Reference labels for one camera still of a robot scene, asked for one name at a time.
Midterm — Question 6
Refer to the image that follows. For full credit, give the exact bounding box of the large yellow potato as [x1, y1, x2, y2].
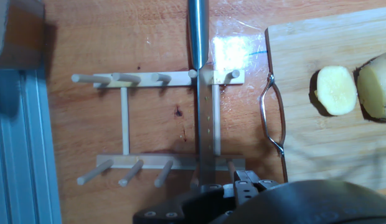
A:
[355, 50, 386, 121]

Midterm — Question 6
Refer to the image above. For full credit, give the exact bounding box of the glossy orange wooden base board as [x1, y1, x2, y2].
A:
[42, 0, 386, 224]

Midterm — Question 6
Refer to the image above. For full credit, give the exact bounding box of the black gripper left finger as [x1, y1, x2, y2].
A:
[132, 169, 261, 224]

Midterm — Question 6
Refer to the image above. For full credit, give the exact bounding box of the wooden cutting board metal handle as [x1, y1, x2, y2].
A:
[259, 5, 386, 191]

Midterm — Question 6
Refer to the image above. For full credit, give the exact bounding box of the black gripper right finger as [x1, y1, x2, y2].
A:
[258, 179, 281, 192]

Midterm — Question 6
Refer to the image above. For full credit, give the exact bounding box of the cut potato slice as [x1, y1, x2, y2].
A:
[314, 65, 359, 117]

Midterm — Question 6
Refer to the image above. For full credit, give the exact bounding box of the wooden peg rack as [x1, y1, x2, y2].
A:
[70, 68, 247, 188]

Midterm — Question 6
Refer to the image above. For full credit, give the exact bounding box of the steel kitchen knife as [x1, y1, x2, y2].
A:
[186, 0, 217, 188]

